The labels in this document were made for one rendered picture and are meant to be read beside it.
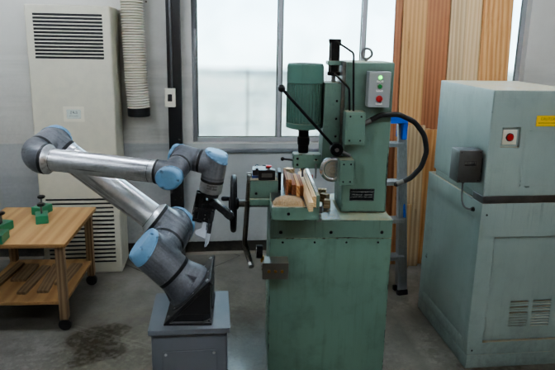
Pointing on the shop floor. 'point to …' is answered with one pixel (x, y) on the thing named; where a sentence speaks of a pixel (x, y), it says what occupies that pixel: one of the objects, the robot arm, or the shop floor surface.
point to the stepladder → (400, 207)
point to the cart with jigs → (19, 226)
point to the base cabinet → (328, 303)
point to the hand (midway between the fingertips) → (206, 239)
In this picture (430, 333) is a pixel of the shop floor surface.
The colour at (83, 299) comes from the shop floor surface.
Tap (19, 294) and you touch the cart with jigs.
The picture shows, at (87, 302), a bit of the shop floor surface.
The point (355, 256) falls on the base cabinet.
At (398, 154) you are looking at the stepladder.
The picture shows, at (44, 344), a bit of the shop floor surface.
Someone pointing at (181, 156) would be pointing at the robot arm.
